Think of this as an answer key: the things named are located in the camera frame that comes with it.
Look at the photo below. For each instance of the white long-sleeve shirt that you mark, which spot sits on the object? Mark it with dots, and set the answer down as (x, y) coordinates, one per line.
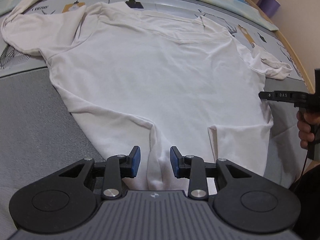
(154, 80)

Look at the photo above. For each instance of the purple container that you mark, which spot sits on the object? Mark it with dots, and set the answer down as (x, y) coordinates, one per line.
(269, 7)

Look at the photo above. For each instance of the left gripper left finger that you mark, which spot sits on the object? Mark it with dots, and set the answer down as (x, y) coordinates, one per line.
(114, 170)

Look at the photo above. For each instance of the wooden bed frame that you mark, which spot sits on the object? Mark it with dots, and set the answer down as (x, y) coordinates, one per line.
(298, 33)

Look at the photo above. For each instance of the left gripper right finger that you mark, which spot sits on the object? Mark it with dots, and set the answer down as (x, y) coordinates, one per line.
(195, 170)

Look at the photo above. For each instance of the person's right hand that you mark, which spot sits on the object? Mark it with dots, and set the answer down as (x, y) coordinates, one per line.
(305, 121)

